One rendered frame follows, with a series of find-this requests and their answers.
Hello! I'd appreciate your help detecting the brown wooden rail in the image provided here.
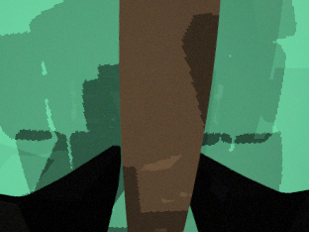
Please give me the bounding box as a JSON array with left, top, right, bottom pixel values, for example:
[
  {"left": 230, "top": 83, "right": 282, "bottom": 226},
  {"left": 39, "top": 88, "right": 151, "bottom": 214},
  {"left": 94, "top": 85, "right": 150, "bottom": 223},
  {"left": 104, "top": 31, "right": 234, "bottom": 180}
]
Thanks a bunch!
[{"left": 119, "top": 0, "right": 221, "bottom": 232}]

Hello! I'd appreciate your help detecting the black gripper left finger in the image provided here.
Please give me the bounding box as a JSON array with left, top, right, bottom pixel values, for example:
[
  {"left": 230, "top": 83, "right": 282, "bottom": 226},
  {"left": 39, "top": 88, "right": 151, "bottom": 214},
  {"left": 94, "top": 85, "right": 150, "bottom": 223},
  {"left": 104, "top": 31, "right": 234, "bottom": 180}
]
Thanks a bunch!
[{"left": 0, "top": 145, "right": 122, "bottom": 232}]

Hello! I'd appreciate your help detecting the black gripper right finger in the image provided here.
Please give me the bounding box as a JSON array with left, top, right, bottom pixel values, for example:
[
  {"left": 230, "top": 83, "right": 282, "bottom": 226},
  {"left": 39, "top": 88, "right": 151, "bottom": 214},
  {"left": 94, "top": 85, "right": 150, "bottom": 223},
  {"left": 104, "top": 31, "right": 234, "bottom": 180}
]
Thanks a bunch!
[{"left": 190, "top": 153, "right": 309, "bottom": 232}]

